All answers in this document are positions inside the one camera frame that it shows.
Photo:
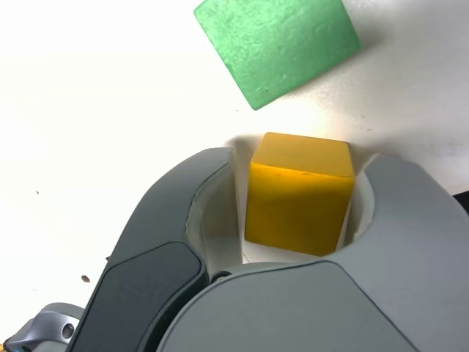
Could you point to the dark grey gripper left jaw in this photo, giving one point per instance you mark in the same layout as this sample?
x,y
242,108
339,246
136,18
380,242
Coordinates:
x,y
154,238

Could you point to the green cube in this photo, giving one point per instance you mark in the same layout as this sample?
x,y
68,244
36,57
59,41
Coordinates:
x,y
278,47

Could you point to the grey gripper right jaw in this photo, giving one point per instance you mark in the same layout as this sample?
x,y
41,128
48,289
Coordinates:
x,y
311,311

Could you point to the yellow cube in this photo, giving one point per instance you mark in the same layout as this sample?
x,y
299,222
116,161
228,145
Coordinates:
x,y
297,205

